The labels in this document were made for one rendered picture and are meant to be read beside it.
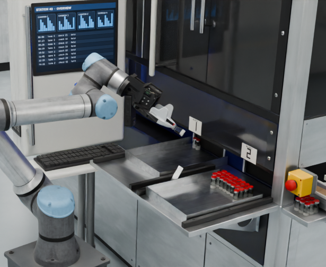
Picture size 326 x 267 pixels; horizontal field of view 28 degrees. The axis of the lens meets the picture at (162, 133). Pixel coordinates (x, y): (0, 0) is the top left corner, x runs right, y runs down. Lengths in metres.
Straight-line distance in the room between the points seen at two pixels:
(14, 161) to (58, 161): 0.73
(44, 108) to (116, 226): 1.65
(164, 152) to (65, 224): 0.82
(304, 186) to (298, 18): 0.58
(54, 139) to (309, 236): 1.18
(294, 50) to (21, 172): 0.98
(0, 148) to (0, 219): 2.10
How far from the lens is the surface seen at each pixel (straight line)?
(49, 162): 2.87
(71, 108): 2.04
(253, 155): 2.51
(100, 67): 2.20
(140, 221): 3.33
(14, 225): 4.12
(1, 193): 4.54
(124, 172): 2.64
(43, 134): 2.98
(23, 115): 1.98
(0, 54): 7.28
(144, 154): 2.82
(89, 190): 3.32
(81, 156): 2.93
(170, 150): 2.87
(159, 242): 3.22
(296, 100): 2.32
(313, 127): 2.43
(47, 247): 2.19
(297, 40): 2.26
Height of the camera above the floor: 1.96
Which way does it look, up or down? 21 degrees down
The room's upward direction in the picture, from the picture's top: 2 degrees clockwise
